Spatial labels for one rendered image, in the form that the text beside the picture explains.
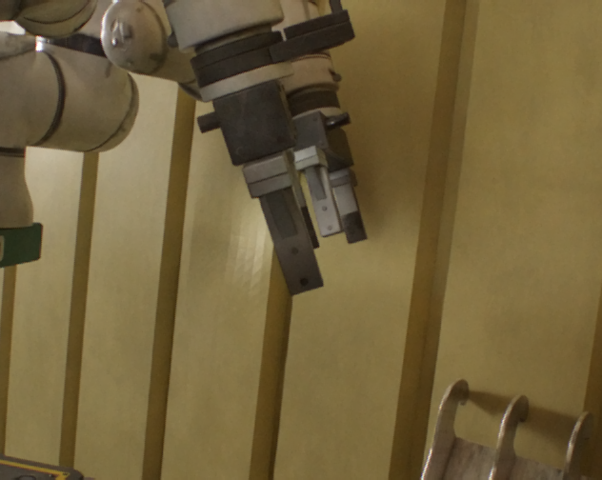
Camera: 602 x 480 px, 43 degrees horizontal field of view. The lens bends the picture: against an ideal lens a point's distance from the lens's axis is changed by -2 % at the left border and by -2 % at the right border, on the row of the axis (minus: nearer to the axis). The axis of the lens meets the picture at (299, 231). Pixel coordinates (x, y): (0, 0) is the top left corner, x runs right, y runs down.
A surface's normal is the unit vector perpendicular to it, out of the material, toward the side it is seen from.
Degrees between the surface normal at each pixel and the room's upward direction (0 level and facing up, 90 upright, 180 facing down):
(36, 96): 91
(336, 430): 90
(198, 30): 108
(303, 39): 97
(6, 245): 90
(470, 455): 61
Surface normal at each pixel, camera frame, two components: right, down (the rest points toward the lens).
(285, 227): 0.15, 0.63
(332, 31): 0.36, 0.07
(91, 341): -0.61, 0.00
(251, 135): 0.00, 0.19
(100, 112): 0.80, 0.30
